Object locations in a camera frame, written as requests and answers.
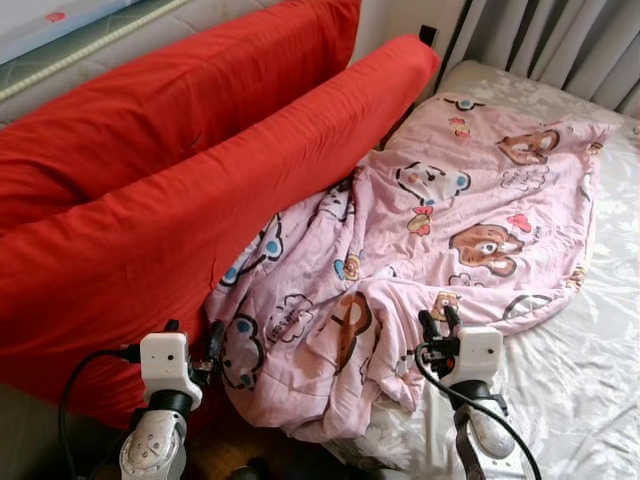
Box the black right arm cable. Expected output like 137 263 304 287
413 343 543 480

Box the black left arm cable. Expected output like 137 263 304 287
57 345 143 480

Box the white quilted mattress green edge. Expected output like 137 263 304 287
0 0 196 103

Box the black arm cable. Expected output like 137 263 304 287
413 343 543 480
57 345 143 480

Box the long red cushion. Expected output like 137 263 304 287
0 0 361 236
0 35 441 431

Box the bed with beige floral sheet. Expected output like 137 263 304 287
325 60 640 480

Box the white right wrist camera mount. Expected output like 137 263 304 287
457 326 504 383

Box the pink cartoon print blanket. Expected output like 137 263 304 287
205 93 613 443

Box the grey striped curtain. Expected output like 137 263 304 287
440 0 640 116

